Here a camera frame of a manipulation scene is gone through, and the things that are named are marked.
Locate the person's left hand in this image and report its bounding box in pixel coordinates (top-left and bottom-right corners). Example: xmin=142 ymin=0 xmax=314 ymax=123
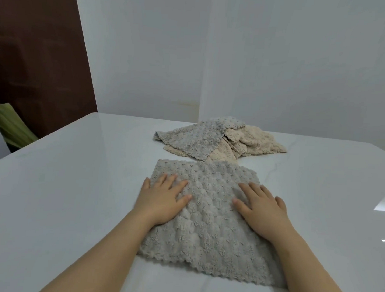
xmin=132 ymin=172 xmax=193 ymax=228

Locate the grey fluffy towel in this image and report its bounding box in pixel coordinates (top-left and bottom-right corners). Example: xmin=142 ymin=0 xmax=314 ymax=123
xmin=152 ymin=113 xmax=247 ymax=164
xmin=135 ymin=158 xmax=294 ymax=289

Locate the green folded umbrella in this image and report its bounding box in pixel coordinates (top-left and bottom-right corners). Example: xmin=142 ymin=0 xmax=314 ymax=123
xmin=0 ymin=102 xmax=41 ymax=151

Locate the person's left forearm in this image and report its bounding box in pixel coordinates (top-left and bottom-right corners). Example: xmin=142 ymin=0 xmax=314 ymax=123
xmin=38 ymin=204 xmax=160 ymax=292

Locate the dark brown wooden door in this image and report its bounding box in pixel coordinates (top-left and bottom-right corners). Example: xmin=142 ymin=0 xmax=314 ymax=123
xmin=0 ymin=0 xmax=103 ymax=140

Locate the person's right forearm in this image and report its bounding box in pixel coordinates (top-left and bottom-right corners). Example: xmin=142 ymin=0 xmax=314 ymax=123
xmin=270 ymin=227 xmax=358 ymax=292

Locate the person's right hand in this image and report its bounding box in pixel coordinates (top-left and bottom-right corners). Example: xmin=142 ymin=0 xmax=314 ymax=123
xmin=230 ymin=181 xmax=298 ymax=242

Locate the white marble table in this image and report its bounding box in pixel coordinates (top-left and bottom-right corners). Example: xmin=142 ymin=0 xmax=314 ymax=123
xmin=0 ymin=108 xmax=385 ymax=292

